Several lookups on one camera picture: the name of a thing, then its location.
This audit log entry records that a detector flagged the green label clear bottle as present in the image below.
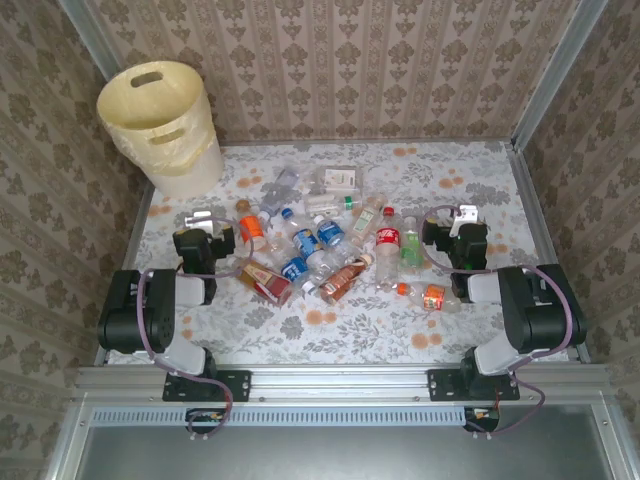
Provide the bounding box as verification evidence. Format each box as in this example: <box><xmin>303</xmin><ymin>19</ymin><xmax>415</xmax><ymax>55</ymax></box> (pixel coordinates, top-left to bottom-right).
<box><xmin>399</xmin><ymin>215</ymin><xmax>426</xmax><ymax>274</ymax></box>

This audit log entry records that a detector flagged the red yellow label bottle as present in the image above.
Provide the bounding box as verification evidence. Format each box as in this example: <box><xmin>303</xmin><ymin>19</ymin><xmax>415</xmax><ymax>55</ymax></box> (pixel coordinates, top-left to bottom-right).
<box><xmin>238</xmin><ymin>259</ymin><xmax>295</xmax><ymax>307</ymax></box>

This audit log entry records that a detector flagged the red label cola bottle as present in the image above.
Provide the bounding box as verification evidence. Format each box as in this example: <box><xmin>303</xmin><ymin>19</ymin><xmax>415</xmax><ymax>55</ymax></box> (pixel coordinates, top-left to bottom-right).
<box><xmin>373</xmin><ymin>206</ymin><xmax>404</xmax><ymax>294</ymax></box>

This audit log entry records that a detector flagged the clear crushed plastic bottle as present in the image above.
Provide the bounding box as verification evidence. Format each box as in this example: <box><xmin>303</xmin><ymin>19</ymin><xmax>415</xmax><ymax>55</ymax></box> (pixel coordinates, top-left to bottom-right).
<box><xmin>258</xmin><ymin>167</ymin><xmax>301</xmax><ymax>221</ymax></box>

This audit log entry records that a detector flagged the cream plastic bin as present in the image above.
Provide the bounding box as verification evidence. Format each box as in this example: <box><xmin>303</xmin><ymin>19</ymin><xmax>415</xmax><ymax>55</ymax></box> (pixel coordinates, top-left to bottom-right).
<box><xmin>96</xmin><ymin>60</ymin><xmax>225</xmax><ymax>200</ymax></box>

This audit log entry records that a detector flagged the translucent plastic bin liner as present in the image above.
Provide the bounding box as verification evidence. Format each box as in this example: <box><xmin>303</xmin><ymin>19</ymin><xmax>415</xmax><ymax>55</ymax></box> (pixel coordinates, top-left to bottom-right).
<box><xmin>96</xmin><ymin>60</ymin><xmax>219</xmax><ymax>179</ymax></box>

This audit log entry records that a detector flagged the orange label bottle brown cap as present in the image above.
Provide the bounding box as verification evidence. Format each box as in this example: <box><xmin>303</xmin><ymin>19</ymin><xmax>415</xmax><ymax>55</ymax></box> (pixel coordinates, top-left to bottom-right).
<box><xmin>235</xmin><ymin>198</ymin><xmax>269</xmax><ymax>252</ymax></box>

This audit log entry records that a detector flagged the clear unlabelled plastic bottle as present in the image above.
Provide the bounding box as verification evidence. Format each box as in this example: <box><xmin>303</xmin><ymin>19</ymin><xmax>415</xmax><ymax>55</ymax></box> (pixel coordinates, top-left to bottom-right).
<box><xmin>267</xmin><ymin>219</ymin><xmax>299</xmax><ymax>261</ymax></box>

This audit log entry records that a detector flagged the blue label bottle white cap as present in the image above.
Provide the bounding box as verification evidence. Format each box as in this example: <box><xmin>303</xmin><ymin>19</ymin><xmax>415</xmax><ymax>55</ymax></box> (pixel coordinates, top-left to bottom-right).
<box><xmin>279</xmin><ymin>255</ymin><xmax>319</xmax><ymax>296</ymax></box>

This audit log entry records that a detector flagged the pale green label bottle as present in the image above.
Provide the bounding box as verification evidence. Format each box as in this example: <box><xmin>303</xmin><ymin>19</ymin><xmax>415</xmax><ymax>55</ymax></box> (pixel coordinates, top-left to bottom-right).
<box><xmin>347</xmin><ymin>193</ymin><xmax>389</xmax><ymax>247</ymax></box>

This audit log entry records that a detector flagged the brown tea bottle beige cap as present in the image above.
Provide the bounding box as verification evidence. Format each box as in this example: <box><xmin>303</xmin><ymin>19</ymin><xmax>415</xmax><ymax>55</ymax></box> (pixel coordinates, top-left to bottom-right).
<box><xmin>318</xmin><ymin>253</ymin><xmax>376</xmax><ymax>306</ymax></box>

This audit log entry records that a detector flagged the blue label clear bottle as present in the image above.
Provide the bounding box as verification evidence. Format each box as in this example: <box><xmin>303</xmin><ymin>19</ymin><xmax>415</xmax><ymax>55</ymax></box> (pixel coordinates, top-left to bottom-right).
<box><xmin>312</xmin><ymin>213</ymin><xmax>361</xmax><ymax>266</ymax></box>

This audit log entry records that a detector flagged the small bottle with green cap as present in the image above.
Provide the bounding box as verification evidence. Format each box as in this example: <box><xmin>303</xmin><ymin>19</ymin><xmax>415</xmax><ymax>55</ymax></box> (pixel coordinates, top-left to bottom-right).
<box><xmin>302</xmin><ymin>193</ymin><xmax>363</xmax><ymax>214</ymax></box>

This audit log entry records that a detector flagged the clear plastic box white label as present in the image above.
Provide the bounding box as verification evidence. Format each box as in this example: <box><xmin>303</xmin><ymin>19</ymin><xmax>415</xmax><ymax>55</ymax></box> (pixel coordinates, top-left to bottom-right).
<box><xmin>312</xmin><ymin>165</ymin><xmax>362</xmax><ymax>195</ymax></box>

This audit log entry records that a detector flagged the grey metal panel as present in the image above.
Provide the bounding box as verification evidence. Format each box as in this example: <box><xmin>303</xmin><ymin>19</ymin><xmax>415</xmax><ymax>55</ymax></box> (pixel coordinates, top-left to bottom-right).
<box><xmin>74</xmin><ymin>424</ymin><xmax>619</xmax><ymax>480</ymax></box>

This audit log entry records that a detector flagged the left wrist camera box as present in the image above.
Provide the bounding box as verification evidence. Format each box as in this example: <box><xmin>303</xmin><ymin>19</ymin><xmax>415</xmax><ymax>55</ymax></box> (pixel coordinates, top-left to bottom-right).
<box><xmin>183</xmin><ymin>210</ymin><xmax>217</xmax><ymax>232</ymax></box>

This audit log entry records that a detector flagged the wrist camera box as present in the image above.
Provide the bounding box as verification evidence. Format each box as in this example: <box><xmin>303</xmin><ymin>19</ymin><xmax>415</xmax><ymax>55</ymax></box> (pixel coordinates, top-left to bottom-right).
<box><xmin>183</xmin><ymin>210</ymin><xmax>217</xmax><ymax>232</ymax></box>
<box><xmin>452</xmin><ymin>203</ymin><xmax>479</xmax><ymax>236</ymax></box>

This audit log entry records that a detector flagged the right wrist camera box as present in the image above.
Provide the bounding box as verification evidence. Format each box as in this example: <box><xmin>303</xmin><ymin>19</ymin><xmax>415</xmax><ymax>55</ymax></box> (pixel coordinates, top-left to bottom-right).
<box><xmin>452</xmin><ymin>203</ymin><xmax>479</xmax><ymax>236</ymax></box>

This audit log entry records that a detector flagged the aluminium table edge rail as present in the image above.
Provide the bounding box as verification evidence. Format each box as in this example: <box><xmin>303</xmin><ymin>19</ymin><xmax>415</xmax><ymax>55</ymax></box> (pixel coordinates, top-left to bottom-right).
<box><xmin>97</xmin><ymin>182</ymin><xmax>154</xmax><ymax>364</ymax></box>
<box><xmin>504</xmin><ymin>142</ymin><xmax>594</xmax><ymax>364</ymax></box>

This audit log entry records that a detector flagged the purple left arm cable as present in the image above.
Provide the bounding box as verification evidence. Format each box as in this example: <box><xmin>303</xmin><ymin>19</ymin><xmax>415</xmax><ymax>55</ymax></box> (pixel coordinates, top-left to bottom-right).
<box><xmin>135</xmin><ymin>212</ymin><xmax>256</xmax><ymax>441</ymax></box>

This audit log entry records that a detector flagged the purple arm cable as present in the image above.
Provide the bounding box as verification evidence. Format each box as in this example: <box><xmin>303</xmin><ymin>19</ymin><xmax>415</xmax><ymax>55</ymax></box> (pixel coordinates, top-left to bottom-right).
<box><xmin>135</xmin><ymin>212</ymin><xmax>256</xmax><ymax>441</ymax></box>
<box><xmin>422</xmin><ymin>203</ymin><xmax>572</xmax><ymax>441</ymax></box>

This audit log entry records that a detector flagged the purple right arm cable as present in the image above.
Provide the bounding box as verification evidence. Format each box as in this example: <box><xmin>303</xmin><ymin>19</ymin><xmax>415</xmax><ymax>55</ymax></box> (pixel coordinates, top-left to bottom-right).
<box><xmin>422</xmin><ymin>203</ymin><xmax>572</xmax><ymax>441</ymax></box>

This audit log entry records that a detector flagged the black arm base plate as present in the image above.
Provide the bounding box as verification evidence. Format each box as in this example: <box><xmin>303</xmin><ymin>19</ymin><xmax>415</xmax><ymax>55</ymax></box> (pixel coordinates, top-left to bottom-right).
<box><xmin>427</xmin><ymin>368</ymin><xmax>521</xmax><ymax>401</ymax></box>
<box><xmin>162</xmin><ymin>368</ymin><xmax>251</xmax><ymax>403</ymax></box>

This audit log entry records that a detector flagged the aluminium front mounting rail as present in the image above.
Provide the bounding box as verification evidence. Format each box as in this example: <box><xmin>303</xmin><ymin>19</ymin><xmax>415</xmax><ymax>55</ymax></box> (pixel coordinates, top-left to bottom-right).
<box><xmin>74</xmin><ymin>364</ymin><xmax>609</xmax><ymax>404</ymax></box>

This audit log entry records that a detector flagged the grey slotted cable duct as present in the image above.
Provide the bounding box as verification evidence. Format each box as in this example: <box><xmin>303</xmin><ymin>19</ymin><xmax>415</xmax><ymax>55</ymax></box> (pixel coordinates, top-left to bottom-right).
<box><xmin>92</xmin><ymin>405</ymin><xmax>471</xmax><ymax>427</ymax></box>

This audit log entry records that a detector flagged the aluminium frame post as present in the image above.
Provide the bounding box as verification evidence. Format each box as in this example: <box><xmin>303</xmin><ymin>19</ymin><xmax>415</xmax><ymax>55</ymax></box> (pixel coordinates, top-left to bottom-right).
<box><xmin>509</xmin><ymin>0</ymin><xmax>610</xmax><ymax>154</ymax></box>
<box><xmin>55</xmin><ymin>0</ymin><xmax>124</xmax><ymax>84</ymax></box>

